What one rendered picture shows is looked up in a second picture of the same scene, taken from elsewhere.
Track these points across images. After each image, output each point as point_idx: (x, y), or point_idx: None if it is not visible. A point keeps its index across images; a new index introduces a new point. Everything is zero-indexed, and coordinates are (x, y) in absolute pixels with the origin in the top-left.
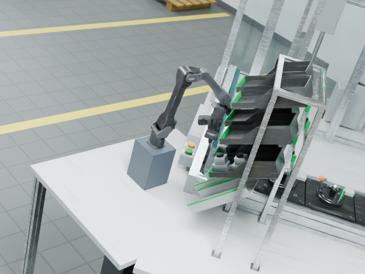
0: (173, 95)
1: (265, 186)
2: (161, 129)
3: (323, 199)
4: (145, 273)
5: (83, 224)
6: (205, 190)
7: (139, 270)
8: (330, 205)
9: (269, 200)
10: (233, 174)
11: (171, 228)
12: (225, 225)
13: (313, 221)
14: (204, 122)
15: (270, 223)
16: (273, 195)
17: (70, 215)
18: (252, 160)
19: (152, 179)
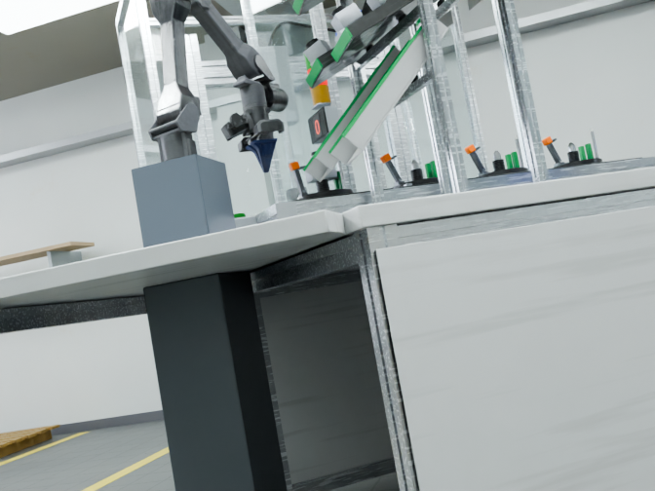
0: (168, 44)
1: (408, 183)
2: (177, 115)
3: (500, 170)
4: (393, 207)
5: (143, 247)
6: (344, 139)
7: (376, 207)
8: (517, 171)
9: (443, 167)
10: (395, 2)
11: None
12: (445, 112)
13: None
14: (241, 117)
15: (514, 69)
16: (443, 152)
17: (85, 277)
18: None
19: (215, 228)
